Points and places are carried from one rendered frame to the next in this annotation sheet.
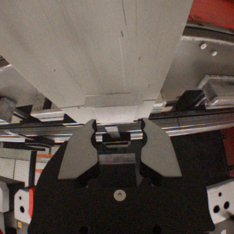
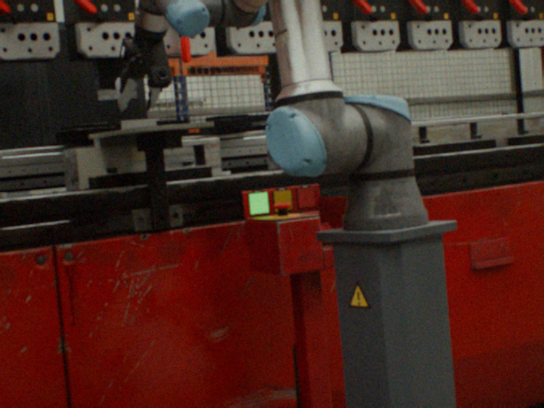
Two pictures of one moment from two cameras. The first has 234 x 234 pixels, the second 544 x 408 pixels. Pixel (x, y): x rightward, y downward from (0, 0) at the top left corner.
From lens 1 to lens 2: 218 cm
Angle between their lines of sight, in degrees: 35
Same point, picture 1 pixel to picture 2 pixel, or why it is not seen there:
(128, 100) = (129, 124)
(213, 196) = (37, 50)
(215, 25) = (14, 251)
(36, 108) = (212, 146)
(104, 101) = (144, 122)
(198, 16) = (36, 265)
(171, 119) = not seen: outside the picture
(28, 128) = (261, 151)
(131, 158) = (101, 94)
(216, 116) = not seen: outside the picture
